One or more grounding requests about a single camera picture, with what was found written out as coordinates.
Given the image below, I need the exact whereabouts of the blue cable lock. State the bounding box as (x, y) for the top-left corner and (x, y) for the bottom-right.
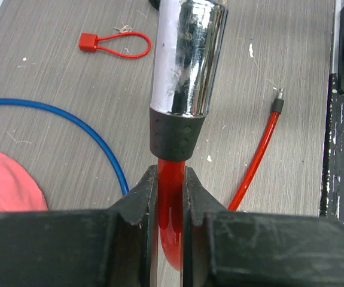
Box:
(0, 98), (129, 196)

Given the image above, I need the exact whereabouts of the red cable padlock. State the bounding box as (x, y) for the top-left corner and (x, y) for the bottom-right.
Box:
(78, 32), (152, 59)

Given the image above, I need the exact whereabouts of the silver key with ring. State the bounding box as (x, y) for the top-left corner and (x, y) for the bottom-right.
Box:
(113, 25), (133, 33)

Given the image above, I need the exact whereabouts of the red cable lock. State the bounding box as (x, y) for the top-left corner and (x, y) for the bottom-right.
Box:
(149, 0), (285, 272)

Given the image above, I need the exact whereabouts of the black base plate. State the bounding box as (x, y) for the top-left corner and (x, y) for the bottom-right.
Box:
(319, 74), (344, 225)

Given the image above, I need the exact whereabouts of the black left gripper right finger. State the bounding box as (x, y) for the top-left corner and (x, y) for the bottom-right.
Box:
(182, 167), (344, 286)

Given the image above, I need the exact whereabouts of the pink cloth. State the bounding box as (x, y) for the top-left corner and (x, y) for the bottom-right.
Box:
(0, 152), (48, 212)

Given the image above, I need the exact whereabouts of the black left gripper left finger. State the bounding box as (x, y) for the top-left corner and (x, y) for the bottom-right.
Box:
(0, 166), (158, 286)

